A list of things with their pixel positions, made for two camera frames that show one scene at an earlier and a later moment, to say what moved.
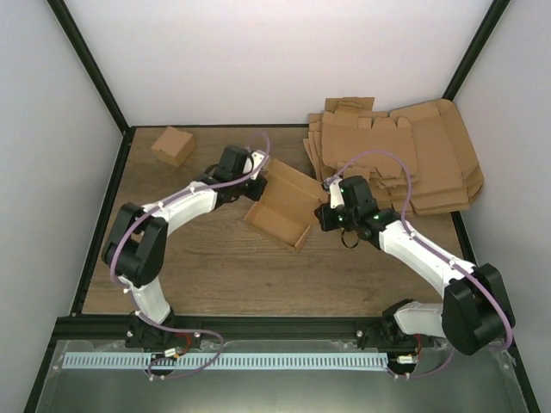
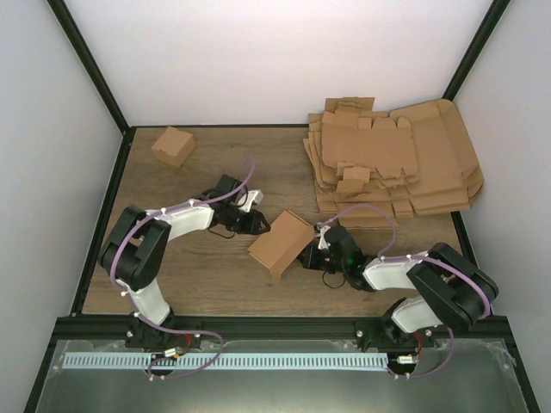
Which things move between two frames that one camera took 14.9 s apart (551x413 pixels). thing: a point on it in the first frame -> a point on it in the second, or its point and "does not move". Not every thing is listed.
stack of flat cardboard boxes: [417, 156] does not move
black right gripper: [323, 216] -> [311, 261]
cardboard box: [288, 206] -> [290, 237]
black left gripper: [255, 195] -> [253, 227]
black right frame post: [477, 47] does not move
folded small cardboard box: [175, 145] does not move
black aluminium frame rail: [120, 328] does not move
